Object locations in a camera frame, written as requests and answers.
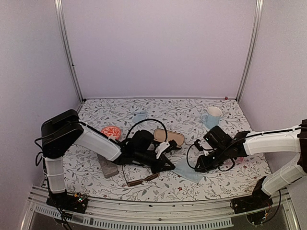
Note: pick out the left aluminium frame post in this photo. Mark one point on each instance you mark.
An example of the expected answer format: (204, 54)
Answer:
(67, 50)

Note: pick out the light blue mug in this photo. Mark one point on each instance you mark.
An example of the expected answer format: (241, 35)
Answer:
(212, 117)

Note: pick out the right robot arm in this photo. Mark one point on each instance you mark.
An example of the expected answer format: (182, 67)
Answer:
(246, 143)

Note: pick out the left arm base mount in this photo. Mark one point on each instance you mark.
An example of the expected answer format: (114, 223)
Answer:
(75, 203)

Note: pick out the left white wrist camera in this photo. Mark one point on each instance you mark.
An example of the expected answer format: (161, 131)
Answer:
(165, 146)

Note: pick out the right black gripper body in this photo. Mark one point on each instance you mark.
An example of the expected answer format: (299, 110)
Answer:
(218, 153)

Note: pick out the red patterned bowl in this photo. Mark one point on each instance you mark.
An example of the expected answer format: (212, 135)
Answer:
(112, 132)

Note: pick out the front aluminium rail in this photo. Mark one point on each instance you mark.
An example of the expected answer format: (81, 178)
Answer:
(109, 214)

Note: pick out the blue cleaning cloth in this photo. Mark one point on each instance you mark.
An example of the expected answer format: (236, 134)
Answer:
(182, 169)

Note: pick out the black glasses case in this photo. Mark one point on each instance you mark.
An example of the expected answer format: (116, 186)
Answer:
(159, 135)

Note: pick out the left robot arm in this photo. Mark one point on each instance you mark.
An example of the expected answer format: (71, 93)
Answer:
(59, 133)

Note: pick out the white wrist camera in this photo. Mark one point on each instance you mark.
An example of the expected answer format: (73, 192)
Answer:
(165, 146)
(199, 146)

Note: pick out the grey glasses case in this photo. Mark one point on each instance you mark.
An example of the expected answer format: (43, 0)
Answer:
(109, 169)

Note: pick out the floral tablecloth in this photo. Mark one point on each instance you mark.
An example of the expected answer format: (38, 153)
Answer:
(82, 172)

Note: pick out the pink sunglasses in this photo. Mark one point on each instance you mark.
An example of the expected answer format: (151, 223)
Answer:
(238, 160)

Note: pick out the right aluminium frame post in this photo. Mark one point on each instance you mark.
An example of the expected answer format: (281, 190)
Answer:
(251, 48)

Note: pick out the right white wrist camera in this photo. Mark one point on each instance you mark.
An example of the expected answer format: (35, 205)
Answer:
(199, 146)

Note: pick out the brown sunglasses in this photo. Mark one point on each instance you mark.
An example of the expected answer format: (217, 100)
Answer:
(139, 181)

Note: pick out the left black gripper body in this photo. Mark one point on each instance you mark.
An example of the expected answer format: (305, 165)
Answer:
(155, 168)

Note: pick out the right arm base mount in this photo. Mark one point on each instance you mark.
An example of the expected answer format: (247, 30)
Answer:
(257, 200)

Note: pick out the aluminium frame post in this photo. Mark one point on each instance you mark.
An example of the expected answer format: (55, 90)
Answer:
(251, 48)
(67, 50)

